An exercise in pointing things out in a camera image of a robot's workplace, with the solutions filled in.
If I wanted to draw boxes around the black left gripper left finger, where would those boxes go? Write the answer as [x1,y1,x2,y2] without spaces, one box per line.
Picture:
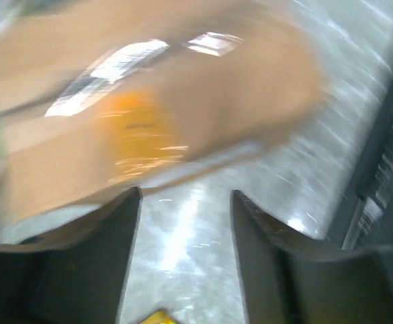
[0,187,142,323]

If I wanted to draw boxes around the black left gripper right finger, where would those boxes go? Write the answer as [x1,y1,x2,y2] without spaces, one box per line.
[230,190,393,323]

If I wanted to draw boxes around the yellow utility knife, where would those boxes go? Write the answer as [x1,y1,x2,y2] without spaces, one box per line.
[140,310,178,324]

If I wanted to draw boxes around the brown cardboard express box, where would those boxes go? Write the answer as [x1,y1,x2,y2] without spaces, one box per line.
[0,1,324,227]

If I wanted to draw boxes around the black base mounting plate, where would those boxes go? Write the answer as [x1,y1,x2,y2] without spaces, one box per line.
[326,79,393,249]

